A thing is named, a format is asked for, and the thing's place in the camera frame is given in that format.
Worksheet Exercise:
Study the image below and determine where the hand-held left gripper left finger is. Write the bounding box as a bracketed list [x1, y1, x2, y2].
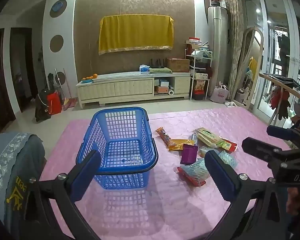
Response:
[22, 149, 103, 240]

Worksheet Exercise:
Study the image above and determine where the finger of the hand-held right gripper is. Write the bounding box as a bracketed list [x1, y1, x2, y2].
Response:
[266, 125, 300, 147]
[242, 137, 288, 167]

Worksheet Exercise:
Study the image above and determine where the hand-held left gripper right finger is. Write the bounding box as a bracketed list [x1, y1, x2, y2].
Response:
[204, 150, 288, 240]

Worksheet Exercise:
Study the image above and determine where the light blue cartoon packet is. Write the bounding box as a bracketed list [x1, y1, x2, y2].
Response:
[199, 146, 238, 169]

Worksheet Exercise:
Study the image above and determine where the red green snack packet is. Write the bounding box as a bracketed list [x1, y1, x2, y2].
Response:
[216, 140, 238, 153]

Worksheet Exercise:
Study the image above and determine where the purple snack packet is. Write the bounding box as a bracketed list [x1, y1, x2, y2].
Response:
[180, 144, 199, 165]

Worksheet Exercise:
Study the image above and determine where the cream cracker packet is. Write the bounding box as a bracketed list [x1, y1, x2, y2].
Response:
[195, 127, 222, 147]

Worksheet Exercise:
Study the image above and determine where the golden yellow snack packet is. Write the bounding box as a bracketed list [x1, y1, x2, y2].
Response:
[168, 139, 195, 152]

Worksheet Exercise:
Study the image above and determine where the orange cartoon snack packet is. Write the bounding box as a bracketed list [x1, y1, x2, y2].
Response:
[155, 127, 177, 148]

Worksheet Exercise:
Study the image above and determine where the blue plastic basket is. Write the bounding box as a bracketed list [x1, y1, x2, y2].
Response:
[76, 107, 158, 190]

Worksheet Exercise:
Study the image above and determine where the person's right hand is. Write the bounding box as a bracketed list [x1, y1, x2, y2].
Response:
[286, 187, 300, 216]

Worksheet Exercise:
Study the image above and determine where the dark red hanging garment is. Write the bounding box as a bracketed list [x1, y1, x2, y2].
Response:
[269, 87, 290, 120]

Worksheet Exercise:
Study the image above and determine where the pink quilted tablecloth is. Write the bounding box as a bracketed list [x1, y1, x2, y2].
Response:
[40, 107, 298, 240]

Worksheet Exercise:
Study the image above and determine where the wooden clothes rack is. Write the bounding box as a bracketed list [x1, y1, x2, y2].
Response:
[259, 72, 300, 128]

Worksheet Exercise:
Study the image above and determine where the pink tote bag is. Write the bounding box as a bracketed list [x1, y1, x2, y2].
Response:
[210, 81, 229, 103]

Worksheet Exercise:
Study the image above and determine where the grey embroidered chair cover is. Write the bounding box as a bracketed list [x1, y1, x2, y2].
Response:
[0, 132, 47, 240]

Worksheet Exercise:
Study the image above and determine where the arched standing mirror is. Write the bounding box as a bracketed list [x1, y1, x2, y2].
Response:
[234, 27, 264, 109]

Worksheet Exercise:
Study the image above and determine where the black bag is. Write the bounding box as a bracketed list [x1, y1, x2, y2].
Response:
[35, 88, 53, 122]

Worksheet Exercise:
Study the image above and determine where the red yellow gift bag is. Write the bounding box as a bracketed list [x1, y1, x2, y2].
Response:
[193, 80, 207, 100]

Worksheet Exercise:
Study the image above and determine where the white mop pole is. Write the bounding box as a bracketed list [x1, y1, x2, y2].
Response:
[54, 68, 65, 100]

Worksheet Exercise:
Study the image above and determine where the cream television cabinet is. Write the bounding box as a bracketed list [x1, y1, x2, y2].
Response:
[76, 71, 192, 109]

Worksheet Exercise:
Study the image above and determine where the glass balcony door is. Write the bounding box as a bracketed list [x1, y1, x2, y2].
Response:
[242, 0, 300, 120]

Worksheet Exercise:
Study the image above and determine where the white metal rack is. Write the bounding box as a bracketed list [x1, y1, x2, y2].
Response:
[185, 42, 213, 100]

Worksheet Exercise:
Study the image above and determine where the silver standing air conditioner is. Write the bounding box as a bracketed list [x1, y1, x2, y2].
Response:
[207, 5, 232, 98]

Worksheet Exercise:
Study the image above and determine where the white plastic bag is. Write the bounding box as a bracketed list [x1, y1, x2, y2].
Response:
[191, 50, 213, 60]

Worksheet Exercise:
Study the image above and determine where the beige patterned curtain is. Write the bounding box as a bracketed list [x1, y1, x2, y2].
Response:
[224, 0, 243, 100]

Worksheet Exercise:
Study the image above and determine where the brown cardboard box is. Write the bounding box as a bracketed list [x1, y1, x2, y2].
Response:
[166, 58, 190, 73]

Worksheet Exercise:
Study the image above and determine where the green cushion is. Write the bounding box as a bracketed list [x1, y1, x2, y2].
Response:
[149, 67, 173, 74]

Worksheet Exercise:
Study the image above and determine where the yellow cloth cover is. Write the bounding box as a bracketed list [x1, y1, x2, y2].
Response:
[98, 15, 175, 55]

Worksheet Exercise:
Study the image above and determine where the round brown wall disc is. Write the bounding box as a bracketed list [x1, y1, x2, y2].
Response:
[49, 35, 64, 53]
[54, 72, 66, 85]
[49, 0, 67, 18]

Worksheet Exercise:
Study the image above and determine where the dark wooden doorway frame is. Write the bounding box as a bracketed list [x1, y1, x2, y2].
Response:
[10, 27, 38, 113]

